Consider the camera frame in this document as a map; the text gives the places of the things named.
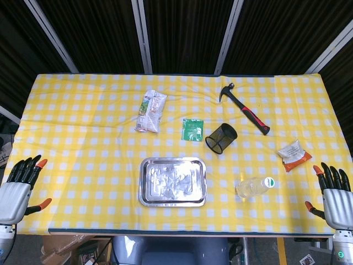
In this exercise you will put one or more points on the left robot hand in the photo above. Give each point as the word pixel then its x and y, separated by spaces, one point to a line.
pixel 13 201

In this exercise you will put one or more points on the clear plastic bottle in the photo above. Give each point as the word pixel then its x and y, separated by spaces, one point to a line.
pixel 251 187

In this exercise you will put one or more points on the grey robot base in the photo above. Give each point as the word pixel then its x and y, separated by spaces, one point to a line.
pixel 171 251

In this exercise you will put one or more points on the black mesh pen holder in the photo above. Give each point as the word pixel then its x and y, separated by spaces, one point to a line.
pixel 220 138

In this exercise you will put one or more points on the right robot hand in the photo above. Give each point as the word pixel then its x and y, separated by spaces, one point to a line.
pixel 339 207

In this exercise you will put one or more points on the brown cardboard box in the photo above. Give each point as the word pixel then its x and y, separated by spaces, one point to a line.
pixel 60 248

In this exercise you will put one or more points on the green sachet packet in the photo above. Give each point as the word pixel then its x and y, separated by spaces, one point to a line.
pixel 192 129

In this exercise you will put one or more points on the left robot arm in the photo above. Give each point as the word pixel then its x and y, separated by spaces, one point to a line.
pixel 5 243

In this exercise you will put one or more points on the silver partition post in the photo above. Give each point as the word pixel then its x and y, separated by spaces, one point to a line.
pixel 9 114
pixel 229 36
pixel 142 36
pixel 331 47
pixel 52 36

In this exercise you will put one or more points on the black red claw hammer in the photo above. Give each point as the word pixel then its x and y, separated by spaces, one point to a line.
pixel 249 111

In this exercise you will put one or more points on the orange white snack packet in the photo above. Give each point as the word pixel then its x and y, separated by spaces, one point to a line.
pixel 293 156

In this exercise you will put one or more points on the white snack bag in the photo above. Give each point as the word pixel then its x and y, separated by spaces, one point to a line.
pixel 150 110

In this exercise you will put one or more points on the yellow checkered tablecloth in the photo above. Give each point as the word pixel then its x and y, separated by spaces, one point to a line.
pixel 82 138

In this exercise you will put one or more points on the metal tray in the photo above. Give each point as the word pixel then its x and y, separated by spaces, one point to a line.
pixel 172 182

